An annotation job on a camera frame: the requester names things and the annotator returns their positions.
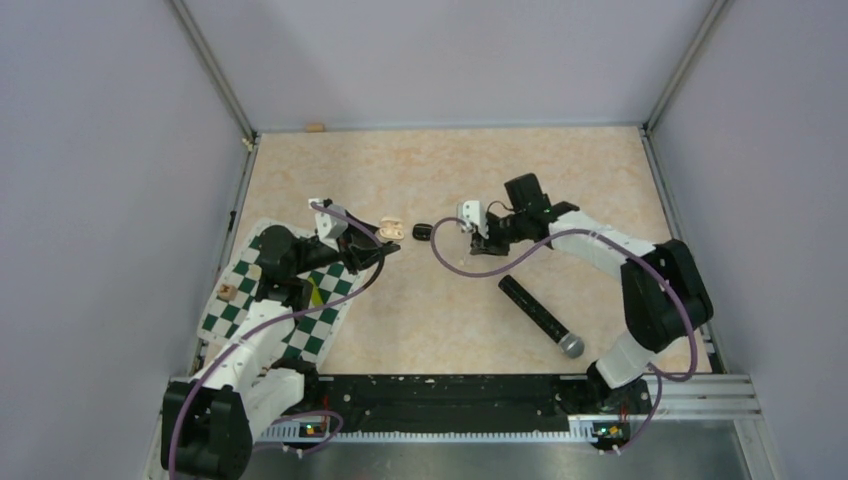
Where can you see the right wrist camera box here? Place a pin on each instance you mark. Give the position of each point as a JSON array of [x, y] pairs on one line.
[[472, 215]]

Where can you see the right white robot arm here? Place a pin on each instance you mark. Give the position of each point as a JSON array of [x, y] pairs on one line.
[[664, 297]]

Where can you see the white earbud charging case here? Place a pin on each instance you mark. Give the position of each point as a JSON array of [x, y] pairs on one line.
[[391, 229]]

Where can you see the black earbud charging case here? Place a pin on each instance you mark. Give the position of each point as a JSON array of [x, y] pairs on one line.
[[422, 231]]

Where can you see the brown wooden chess piece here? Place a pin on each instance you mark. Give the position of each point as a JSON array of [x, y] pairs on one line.
[[227, 292]]

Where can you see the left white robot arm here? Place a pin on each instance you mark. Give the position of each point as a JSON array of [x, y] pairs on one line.
[[211, 422]]

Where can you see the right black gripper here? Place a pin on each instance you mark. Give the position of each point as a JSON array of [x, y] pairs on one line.
[[490, 246]]

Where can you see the black microphone grey head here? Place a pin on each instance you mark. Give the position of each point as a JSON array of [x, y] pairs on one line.
[[568, 342]]

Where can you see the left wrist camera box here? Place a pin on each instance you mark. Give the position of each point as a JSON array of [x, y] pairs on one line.
[[330, 220]]

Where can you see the green white chessboard mat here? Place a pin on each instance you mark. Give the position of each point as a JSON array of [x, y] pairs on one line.
[[274, 263]]

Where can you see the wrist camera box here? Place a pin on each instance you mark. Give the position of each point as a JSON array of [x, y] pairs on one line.
[[472, 215], [330, 220]]

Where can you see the green white lego brick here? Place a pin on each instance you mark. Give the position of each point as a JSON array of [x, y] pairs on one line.
[[316, 299]]

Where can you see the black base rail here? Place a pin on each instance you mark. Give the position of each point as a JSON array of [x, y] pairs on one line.
[[447, 404]]

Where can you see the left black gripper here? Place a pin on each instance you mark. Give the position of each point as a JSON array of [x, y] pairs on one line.
[[359, 250]]

